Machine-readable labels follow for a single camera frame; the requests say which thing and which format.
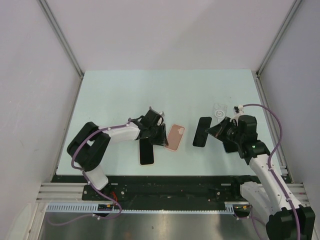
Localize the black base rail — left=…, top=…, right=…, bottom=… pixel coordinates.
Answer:
left=49, top=174, right=276, bottom=211

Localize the pink phone case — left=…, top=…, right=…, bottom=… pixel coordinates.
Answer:
left=164, top=124, right=186, bottom=152

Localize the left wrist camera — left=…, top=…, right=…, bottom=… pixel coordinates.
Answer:
left=149, top=106, right=165, bottom=118

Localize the clear phone case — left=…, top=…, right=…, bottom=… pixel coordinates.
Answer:
left=211, top=103, right=228, bottom=125

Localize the aluminium frame post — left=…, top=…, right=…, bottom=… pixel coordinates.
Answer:
left=256, top=0, right=305, bottom=76
left=36, top=0, right=85, bottom=78

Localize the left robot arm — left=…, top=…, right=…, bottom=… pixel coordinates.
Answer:
left=67, top=108, right=168, bottom=200

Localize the left aluminium frame post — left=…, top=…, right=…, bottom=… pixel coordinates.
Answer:
left=36, top=0, right=85, bottom=78

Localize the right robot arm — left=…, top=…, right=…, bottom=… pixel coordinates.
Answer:
left=205, top=115, right=316, bottom=240

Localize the blue phone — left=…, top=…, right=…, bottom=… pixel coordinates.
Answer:
left=223, top=141, right=238, bottom=153
left=139, top=139, right=154, bottom=165

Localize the black phone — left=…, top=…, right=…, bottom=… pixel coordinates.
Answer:
left=192, top=116, right=212, bottom=148

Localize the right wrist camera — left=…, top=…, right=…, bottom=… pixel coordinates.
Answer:
left=232, top=104, right=245, bottom=121

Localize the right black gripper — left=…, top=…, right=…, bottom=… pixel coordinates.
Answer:
left=205, top=116, right=244, bottom=144

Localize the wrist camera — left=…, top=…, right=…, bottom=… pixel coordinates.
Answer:
left=149, top=106, right=165, bottom=118
left=232, top=104, right=245, bottom=121

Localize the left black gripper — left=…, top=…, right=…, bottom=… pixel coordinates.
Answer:
left=147, top=122, right=169, bottom=146

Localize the white cable duct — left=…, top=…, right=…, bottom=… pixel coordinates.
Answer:
left=45, top=202, right=250, bottom=215

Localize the right aluminium frame post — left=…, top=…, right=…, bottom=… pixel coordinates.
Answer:
left=256, top=0, right=305, bottom=76

